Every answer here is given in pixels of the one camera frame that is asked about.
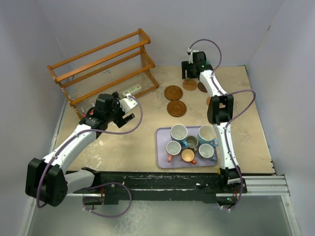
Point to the orange wooden shelf rack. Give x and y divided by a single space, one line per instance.
118 66

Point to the ringed brown wooden coaster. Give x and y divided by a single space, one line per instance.
173 92

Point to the white mug grey-blue handle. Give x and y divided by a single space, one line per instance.
207 152

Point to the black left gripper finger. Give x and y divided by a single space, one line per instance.
129 117
120 123

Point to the olive green mug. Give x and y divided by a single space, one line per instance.
192 143

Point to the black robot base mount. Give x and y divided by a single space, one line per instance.
163 186

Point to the white mug blue handle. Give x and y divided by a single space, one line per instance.
179 133

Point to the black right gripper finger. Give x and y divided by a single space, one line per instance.
184 73
194 75

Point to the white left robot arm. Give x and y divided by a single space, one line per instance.
47 178

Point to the large light blue mug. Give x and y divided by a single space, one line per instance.
207 135

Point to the dark walnut coaster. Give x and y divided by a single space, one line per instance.
201 87

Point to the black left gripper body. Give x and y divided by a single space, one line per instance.
118 111

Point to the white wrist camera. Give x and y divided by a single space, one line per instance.
127 104
191 52

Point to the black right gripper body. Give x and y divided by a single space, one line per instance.
190 66

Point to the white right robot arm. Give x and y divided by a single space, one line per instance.
219 114

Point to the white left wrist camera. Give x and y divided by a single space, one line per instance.
127 104

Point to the aluminium frame rail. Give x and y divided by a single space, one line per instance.
257 185

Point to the white mug orange handle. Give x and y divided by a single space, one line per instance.
173 148

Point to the light wooden coaster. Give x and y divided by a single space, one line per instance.
208 101
189 84

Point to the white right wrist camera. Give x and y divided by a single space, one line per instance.
191 52

